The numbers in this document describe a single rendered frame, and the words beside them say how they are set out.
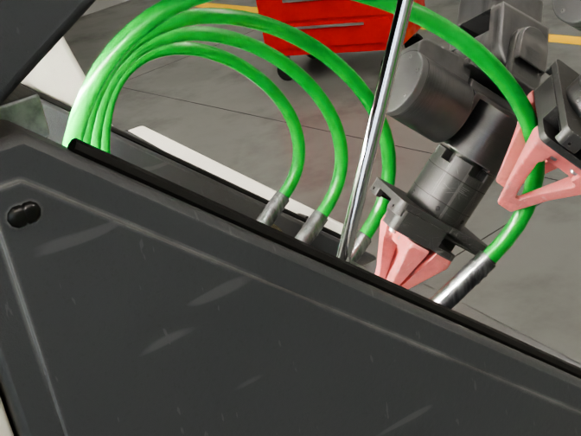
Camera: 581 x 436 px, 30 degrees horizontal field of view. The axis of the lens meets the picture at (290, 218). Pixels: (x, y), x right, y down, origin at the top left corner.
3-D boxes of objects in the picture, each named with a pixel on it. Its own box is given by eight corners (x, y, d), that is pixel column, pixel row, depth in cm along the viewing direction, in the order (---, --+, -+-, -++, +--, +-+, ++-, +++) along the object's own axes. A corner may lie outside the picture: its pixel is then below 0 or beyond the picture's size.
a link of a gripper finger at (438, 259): (318, 270, 97) (373, 182, 96) (379, 300, 100) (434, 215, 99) (343, 302, 91) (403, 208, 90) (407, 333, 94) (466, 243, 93)
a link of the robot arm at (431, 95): (552, 36, 94) (482, 70, 101) (456, -31, 89) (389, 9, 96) (534, 156, 89) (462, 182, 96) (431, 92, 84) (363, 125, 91)
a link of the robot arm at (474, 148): (545, 125, 92) (513, 105, 97) (487, 86, 88) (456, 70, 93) (501, 194, 93) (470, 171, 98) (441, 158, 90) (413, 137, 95)
